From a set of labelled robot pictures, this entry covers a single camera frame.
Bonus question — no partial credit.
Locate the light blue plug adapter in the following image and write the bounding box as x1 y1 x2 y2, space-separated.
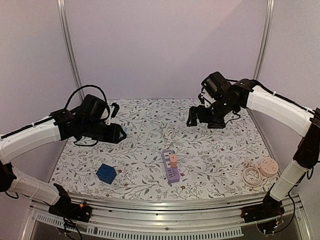
122 126 128 134

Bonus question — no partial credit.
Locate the right aluminium frame post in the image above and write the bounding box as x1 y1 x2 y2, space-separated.
253 0 275 80

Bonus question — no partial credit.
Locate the purple power strip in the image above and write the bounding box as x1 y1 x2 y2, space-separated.
161 149 180 184

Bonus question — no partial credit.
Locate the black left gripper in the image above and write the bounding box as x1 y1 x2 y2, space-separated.
81 119 127 144

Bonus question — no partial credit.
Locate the pink round power socket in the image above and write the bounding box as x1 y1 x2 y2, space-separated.
258 156 279 178

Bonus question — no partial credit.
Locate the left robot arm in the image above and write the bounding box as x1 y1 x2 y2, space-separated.
0 107 127 217

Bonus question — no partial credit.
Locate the left aluminium frame post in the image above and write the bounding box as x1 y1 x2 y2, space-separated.
56 0 82 89

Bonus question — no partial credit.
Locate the white coiled power cable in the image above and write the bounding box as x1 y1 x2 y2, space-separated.
162 127 176 151

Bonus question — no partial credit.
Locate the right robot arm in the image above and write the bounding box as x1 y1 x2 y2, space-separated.
186 74 320 218

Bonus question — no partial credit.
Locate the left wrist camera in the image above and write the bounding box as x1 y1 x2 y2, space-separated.
105 102 120 125

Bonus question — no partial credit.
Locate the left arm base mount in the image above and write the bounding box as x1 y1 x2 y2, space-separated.
48 183 93 223

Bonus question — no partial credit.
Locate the pink plug adapter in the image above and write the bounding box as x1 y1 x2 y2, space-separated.
169 154 178 168

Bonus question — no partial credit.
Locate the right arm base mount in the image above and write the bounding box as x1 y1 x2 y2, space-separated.
240 195 285 223

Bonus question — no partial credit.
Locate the floral table cloth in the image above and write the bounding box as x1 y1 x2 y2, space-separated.
50 99 278 202

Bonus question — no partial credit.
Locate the dark blue cube socket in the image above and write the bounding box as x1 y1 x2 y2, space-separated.
96 163 117 185

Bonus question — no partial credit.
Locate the aluminium front rail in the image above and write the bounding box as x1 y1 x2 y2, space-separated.
21 192 313 240

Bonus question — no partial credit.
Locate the aluminium frame post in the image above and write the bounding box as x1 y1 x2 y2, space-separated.
56 0 82 89
253 0 275 80

